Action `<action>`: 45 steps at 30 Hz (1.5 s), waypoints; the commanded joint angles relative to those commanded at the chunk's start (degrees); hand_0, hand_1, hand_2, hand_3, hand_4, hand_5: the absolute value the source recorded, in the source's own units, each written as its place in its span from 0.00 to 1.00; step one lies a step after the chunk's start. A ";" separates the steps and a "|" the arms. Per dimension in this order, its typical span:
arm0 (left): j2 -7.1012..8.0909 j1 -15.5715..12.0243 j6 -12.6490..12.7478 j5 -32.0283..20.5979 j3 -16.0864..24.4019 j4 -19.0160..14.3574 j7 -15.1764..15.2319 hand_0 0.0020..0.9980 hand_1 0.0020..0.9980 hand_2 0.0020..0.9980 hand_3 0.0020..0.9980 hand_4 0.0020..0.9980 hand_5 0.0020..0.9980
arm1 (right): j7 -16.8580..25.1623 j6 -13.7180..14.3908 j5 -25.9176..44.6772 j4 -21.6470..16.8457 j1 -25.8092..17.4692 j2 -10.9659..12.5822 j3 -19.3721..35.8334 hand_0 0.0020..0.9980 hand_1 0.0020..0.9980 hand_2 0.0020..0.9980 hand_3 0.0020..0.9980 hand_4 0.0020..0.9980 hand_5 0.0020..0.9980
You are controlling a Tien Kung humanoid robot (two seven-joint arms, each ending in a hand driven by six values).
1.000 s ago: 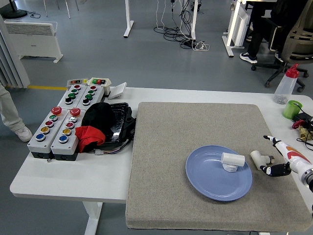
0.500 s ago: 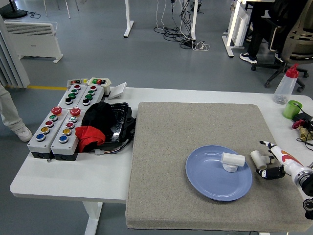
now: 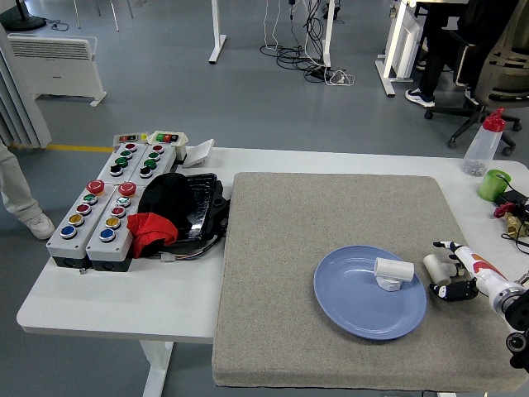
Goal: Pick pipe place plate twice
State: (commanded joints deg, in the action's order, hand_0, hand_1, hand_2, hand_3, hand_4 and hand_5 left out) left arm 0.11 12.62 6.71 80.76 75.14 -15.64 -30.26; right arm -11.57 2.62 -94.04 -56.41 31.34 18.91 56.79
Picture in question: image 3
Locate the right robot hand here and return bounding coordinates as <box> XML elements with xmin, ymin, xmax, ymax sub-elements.
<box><xmin>429</xmin><ymin>239</ymin><xmax>517</xmax><ymax>306</ymax></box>

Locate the small white threaded pipe tee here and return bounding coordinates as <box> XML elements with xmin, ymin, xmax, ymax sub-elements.
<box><xmin>422</xmin><ymin>252</ymin><xmax>465</xmax><ymax>289</ymax></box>

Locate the large white pipe tee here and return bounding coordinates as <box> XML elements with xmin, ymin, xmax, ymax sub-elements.
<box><xmin>373</xmin><ymin>256</ymin><xmax>416</xmax><ymax>292</ymax></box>

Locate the blue plate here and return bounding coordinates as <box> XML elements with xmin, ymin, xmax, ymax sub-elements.
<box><xmin>312</xmin><ymin>245</ymin><xmax>427</xmax><ymax>342</ymax></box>

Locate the black power adapter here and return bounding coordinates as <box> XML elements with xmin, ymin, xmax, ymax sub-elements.
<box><xmin>494</xmin><ymin>189</ymin><xmax>529</xmax><ymax>208</ymax></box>

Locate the green cup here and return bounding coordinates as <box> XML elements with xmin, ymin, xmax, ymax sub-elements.
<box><xmin>477</xmin><ymin>168</ymin><xmax>512</xmax><ymax>203</ymax></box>

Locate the clear squeeze bottle red cap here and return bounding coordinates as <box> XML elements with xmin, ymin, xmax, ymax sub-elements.
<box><xmin>462</xmin><ymin>106</ymin><xmax>507</xmax><ymax>177</ymax></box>

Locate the grey-brown mat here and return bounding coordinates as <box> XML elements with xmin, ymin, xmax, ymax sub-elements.
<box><xmin>211</xmin><ymin>171</ymin><xmax>529</xmax><ymax>392</ymax></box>

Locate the black office chair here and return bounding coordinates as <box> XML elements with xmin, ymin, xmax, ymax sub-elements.
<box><xmin>424</xmin><ymin>22</ymin><xmax>529</xmax><ymax>157</ymax></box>

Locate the seated person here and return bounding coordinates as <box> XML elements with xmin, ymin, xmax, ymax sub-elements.
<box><xmin>404</xmin><ymin>0</ymin><xmax>522</xmax><ymax>109</ymax></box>

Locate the white power strip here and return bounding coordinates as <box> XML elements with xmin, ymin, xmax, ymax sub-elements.
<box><xmin>324</xmin><ymin>69</ymin><xmax>356</xmax><ymax>88</ymax></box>

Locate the white desk with panel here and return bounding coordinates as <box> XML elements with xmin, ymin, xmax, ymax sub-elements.
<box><xmin>374</xmin><ymin>0</ymin><xmax>429</xmax><ymax>98</ymax></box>

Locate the black plastic tray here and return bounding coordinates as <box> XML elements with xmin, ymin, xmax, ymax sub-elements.
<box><xmin>177</xmin><ymin>172</ymin><xmax>231</xmax><ymax>245</ymax></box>

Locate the black cloth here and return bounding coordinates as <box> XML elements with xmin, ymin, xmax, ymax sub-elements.
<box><xmin>137</xmin><ymin>172</ymin><xmax>196</xmax><ymax>232</ymax></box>

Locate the red cloth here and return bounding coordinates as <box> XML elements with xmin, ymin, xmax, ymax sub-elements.
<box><xmin>126</xmin><ymin>212</ymin><xmax>179</xmax><ymax>259</ymax></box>

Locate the grey four-button control box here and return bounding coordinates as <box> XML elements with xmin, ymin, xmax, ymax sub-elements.
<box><xmin>96</xmin><ymin>142</ymin><xmax>149</xmax><ymax>185</ymax></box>
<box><xmin>128</xmin><ymin>143</ymin><xmax>178</xmax><ymax>184</ymax></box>

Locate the white table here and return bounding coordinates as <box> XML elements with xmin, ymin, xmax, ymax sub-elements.
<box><xmin>16</xmin><ymin>146</ymin><xmax>529</xmax><ymax>397</ymax></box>

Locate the grey emergency-stop button box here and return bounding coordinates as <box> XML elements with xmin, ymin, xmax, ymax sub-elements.
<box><xmin>85</xmin><ymin>181</ymin><xmax>146</xmax><ymax>273</ymax></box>
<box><xmin>45</xmin><ymin>179</ymin><xmax>117</xmax><ymax>268</ymax></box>

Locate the white panel heater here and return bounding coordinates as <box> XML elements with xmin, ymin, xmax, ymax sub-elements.
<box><xmin>7</xmin><ymin>33</ymin><xmax>108</xmax><ymax>108</ymax></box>

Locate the standing person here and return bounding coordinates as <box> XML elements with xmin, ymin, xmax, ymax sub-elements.
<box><xmin>0</xmin><ymin>139</ymin><xmax>56</xmax><ymax>241</ymax></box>

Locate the white ribbed partition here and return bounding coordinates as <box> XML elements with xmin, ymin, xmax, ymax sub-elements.
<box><xmin>0</xmin><ymin>22</ymin><xmax>53</xmax><ymax>151</ymax></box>

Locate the black round stand base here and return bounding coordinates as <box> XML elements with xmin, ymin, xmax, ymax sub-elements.
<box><xmin>0</xmin><ymin>0</ymin><xmax>48</xmax><ymax>32</ymax></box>

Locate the black cable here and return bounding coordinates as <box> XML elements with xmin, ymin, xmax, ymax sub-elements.
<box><xmin>494</xmin><ymin>173</ymin><xmax>529</xmax><ymax>254</ymax></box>

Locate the brass valve red handle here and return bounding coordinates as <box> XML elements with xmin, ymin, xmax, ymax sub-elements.
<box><xmin>493</xmin><ymin>203</ymin><xmax>529</xmax><ymax>239</ymax></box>

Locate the floor cable bundle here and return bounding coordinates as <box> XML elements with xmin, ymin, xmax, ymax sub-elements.
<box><xmin>259</xmin><ymin>0</ymin><xmax>334</xmax><ymax>84</ymax></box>

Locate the white wall switch plate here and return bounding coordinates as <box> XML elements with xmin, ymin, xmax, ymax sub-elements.
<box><xmin>181</xmin><ymin>138</ymin><xmax>216</xmax><ymax>169</ymax></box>

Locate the white connector with wires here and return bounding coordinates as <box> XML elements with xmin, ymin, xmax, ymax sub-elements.
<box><xmin>159</xmin><ymin>231</ymin><xmax>226</xmax><ymax>264</ymax></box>

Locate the white red-green switch box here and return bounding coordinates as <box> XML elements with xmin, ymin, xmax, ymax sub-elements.
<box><xmin>147</xmin><ymin>130</ymin><xmax>189</xmax><ymax>160</ymax></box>

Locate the white desk frame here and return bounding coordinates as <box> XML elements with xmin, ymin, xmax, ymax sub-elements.
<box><xmin>207</xmin><ymin>0</ymin><xmax>336</xmax><ymax>69</ymax></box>

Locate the grey flat switch panel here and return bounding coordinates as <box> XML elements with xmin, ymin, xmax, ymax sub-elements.
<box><xmin>112</xmin><ymin>132</ymin><xmax>149</xmax><ymax>146</ymax></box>

